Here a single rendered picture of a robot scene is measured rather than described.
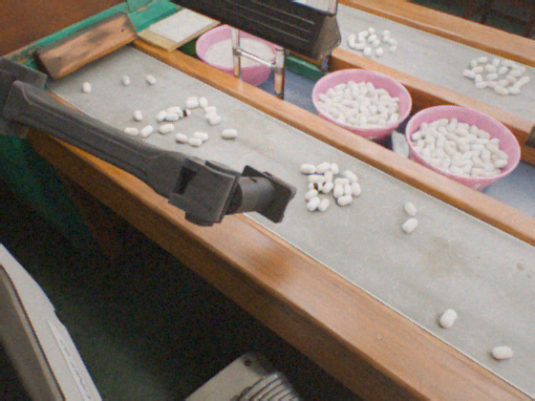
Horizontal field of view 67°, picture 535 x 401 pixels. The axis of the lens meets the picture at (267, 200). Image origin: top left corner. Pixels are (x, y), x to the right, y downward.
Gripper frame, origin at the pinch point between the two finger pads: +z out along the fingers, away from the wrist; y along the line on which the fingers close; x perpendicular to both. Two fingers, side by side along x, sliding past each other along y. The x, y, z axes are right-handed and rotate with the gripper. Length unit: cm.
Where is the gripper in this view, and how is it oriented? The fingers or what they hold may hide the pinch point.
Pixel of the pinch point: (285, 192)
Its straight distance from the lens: 77.8
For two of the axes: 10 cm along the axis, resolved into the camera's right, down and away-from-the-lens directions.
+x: -3.9, 8.8, 2.6
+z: 4.8, -0.4, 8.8
